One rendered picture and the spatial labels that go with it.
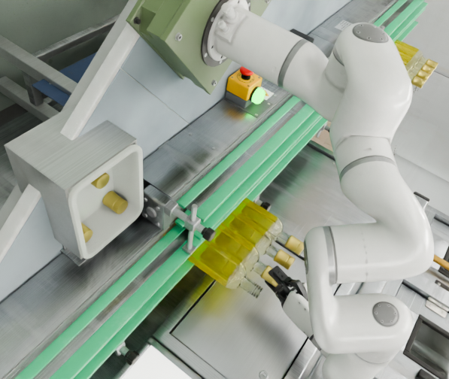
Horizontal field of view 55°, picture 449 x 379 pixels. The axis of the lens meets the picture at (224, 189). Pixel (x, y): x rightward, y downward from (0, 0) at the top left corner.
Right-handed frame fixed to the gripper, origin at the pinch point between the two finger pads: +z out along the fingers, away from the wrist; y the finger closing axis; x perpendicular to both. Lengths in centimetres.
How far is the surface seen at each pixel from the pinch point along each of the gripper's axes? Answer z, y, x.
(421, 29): 214, -191, -550
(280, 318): -5.7, -12.4, -0.1
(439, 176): 63, -315, -477
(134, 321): 11.8, -2.8, 32.3
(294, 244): 4.0, 1.3, -9.9
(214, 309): 6.3, -12.3, 12.4
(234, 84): 44, 21, -19
